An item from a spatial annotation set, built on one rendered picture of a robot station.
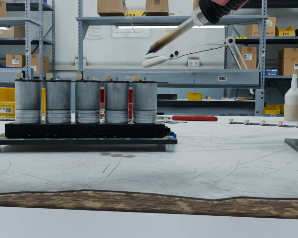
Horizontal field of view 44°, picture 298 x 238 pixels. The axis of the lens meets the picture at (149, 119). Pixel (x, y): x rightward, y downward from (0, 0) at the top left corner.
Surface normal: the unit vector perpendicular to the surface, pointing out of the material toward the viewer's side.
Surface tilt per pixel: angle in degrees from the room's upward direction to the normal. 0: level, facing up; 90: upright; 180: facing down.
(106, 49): 90
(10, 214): 0
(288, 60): 87
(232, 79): 90
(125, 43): 90
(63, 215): 0
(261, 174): 0
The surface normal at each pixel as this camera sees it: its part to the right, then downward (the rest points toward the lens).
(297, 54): -0.22, 0.10
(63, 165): 0.01, -1.00
